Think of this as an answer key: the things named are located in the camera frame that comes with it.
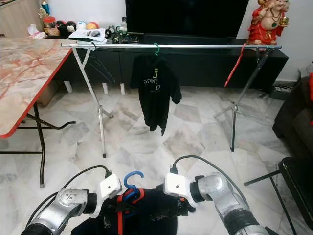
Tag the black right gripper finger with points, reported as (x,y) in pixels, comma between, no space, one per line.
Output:
(164,214)

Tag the black shirt with red collar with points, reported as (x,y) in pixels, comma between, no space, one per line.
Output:
(151,226)

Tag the blue clothes hanger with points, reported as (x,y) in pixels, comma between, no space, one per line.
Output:
(133,172)

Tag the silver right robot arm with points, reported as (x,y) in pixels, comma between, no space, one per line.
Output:
(225,196)

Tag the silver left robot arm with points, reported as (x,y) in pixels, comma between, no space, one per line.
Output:
(63,205)

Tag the red clothes hanger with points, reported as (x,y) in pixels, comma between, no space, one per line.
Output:
(230,72)

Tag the green clothes hanger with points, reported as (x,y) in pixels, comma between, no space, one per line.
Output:
(156,49)

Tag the black printed t-shirt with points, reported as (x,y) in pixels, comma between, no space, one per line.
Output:
(154,104)

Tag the brown cardboard box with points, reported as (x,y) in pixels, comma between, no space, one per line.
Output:
(49,94)

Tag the dark brown sofa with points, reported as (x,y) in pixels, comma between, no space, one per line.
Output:
(293,122)

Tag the black television console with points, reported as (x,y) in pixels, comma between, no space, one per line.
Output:
(200,69)

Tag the marble pattern folding table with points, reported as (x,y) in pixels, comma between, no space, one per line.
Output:
(27,71)

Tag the silver metal clothes rack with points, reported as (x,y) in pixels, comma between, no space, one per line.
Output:
(200,46)

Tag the white paper stack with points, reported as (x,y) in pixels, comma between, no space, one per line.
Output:
(88,35)

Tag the red cushion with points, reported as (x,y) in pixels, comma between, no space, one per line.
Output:
(311,81)

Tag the clear plastic bottle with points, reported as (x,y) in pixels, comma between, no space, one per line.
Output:
(123,25)

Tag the black plush toy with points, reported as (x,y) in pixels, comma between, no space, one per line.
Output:
(66,29)

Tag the pink tissue pack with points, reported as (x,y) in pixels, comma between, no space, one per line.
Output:
(36,32)

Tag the red lidded jar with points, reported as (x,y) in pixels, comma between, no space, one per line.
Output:
(50,27)

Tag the black flat screen television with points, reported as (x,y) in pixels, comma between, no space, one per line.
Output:
(186,17)

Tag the red laughing Buddha statue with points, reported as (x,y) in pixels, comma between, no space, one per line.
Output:
(268,25)

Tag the light wooden cabinet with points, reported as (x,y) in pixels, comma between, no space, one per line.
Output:
(19,18)

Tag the blue and gold trophy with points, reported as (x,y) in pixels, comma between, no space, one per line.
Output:
(45,6)

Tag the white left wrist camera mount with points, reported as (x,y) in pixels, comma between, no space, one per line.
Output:
(110,186)

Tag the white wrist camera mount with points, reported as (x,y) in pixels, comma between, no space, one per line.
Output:
(177,186)
(110,186)

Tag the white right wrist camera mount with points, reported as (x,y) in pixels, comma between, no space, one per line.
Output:
(177,186)

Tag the grey wall power strip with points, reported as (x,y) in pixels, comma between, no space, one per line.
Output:
(282,91)

